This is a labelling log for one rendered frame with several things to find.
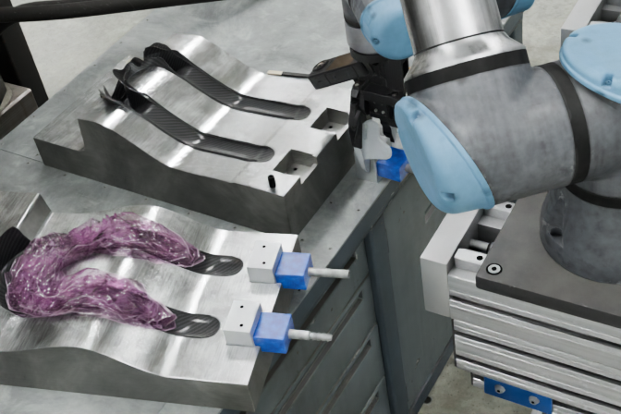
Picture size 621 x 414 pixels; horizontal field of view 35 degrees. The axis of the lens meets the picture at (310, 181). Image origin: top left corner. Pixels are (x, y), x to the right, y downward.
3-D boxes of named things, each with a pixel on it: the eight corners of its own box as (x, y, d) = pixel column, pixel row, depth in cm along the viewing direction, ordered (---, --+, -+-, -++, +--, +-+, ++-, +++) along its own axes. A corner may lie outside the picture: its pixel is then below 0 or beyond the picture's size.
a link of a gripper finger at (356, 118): (356, 152, 142) (359, 94, 138) (347, 149, 143) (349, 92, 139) (372, 141, 145) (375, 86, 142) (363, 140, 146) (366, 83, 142)
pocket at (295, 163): (321, 175, 146) (317, 155, 143) (302, 197, 142) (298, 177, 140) (294, 167, 148) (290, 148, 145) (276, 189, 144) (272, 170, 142)
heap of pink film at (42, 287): (211, 245, 136) (199, 203, 131) (169, 343, 124) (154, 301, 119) (44, 234, 143) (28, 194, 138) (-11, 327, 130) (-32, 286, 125)
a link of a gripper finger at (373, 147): (384, 187, 143) (389, 127, 139) (350, 176, 146) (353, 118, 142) (395, 179, 145) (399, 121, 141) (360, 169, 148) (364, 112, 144)
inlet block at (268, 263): (355, 274, 132) (350, 246, 129) (347, 302, 129) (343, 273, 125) (262, 268, 136) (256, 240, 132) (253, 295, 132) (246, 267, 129)
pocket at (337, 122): (355, 132, 152) (352, 113, 150) (338, 152, 149) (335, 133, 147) (329, 126, 154) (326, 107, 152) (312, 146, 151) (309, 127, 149)
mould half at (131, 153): (374, 138, 159) (366, 68, 150) (293, 241, 143) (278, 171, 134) (137, 80, 182) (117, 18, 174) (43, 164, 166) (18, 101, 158)
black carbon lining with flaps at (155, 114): (319, 117, 154) (310, 66, 148) (264, 179, 144) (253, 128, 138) (146, 77, 170) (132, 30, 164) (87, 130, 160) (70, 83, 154)
